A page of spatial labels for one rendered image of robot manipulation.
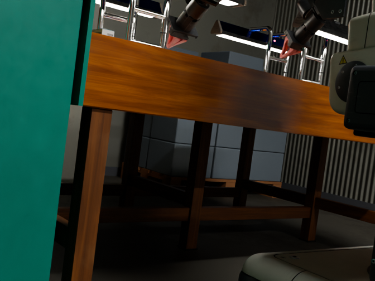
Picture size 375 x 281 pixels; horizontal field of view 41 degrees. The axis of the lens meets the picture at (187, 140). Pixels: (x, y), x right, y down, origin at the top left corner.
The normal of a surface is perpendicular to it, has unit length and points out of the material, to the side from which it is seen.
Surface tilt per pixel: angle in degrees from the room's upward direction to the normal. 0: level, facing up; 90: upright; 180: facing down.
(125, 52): 90
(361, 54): 90
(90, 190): 90
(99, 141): 90
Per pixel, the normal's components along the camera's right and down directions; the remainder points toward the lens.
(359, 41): -0.81, -0.08
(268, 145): 0.58, 0.11
